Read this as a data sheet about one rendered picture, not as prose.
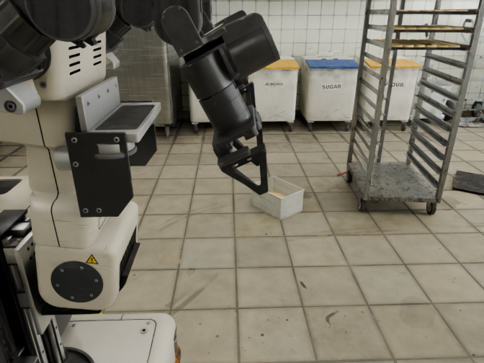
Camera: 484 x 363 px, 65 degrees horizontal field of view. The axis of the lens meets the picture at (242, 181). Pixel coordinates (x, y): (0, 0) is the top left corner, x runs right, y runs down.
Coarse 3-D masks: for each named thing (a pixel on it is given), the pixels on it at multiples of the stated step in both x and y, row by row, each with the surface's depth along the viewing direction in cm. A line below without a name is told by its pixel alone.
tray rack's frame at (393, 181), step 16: (368, 0) 254; (368, 16) 258; (400, 16) 258; (432, 32) 259; (384, 112) 285; (416, 112) 281; (352, 128) 290; (384, 128) 290; (416, 128) 286; (352, 144) 295; (352, 176) 281; (384, 176) 274; (400, 176) 274; (416, 176) 274; (384, 192) 250; (400, 192) 250; (416, 192) 250; (432, 192) 250
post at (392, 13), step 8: (392, 0) 199; (392, 8) 201; (392, 16) 202; (392, 24) 204; (392, 32) 206; (384, 48) 211; (384, 56) 211; (384, 64) 212; (384, 72) 214; (384, 80) 216; (384, 88) 217; (376, 104) 223; (376, 112) 223; (376, 120) 225; (376, 128) 227; (376, 136) 229; (368, 160) 237; (368, 168) 237; (368, 176) 240; (368, 184) 242; (368, 192) 244
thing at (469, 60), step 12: (480, 0) 197; (480, 12) 198; (480, 24) 201; (468, 60) 208; (468, 72) 210; (456, 108) 220; (456, 120) 221; (456, 132) 224; (444, 168) 233; (444, 180) 237
